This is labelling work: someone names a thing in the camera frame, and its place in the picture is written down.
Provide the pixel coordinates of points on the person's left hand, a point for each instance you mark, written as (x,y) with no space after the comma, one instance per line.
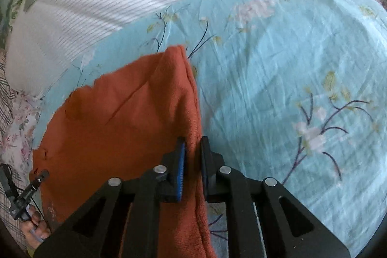
(35,230)

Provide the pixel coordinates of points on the pink floral white cloth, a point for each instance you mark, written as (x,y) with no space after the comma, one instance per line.
(18,138)

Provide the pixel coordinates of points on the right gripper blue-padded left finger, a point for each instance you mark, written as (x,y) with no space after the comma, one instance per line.
(161,184)

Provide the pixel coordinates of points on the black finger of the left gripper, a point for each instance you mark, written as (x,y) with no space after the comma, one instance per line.
(39,178)

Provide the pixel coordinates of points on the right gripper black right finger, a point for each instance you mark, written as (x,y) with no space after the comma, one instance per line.
(222,183)

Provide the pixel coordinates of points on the orange knitted sweater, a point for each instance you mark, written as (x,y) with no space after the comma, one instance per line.
(121,126)

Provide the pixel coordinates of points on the light blue floral bedsheet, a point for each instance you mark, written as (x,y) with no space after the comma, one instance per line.
(292,88)

